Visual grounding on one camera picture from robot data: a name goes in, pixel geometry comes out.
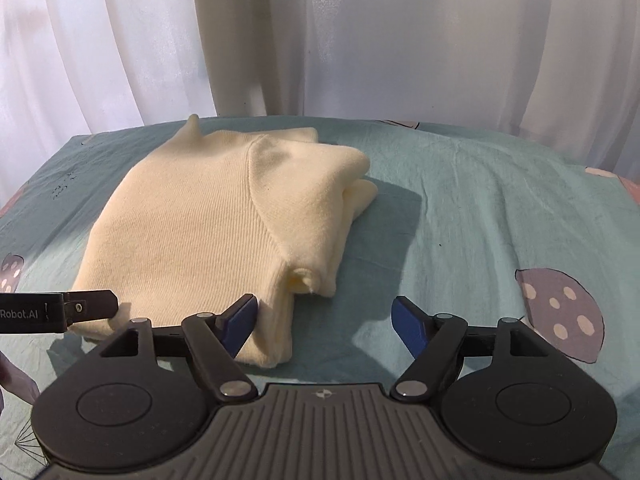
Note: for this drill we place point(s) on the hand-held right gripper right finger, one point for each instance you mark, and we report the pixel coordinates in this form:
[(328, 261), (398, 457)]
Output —
[(407, 326)]

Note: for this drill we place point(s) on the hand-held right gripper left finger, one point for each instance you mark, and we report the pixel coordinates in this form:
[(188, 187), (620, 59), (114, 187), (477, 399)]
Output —
[(241, 326)]

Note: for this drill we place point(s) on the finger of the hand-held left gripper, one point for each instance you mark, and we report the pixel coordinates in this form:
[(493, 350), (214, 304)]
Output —
[(92, 305)]

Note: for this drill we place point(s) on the cream knit sweater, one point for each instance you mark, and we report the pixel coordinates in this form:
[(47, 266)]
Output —
[(200, 230)]

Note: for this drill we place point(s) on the person's left hand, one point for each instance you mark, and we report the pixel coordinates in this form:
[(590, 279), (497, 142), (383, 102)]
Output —
[(17, 380)]

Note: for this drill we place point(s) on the teal printed bed sheet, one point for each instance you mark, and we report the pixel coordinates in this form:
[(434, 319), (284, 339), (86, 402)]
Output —
[(475, 210)]

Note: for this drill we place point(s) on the white sheer curtain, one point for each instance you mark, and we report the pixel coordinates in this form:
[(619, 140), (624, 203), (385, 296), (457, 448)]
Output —
[(350, 35)]

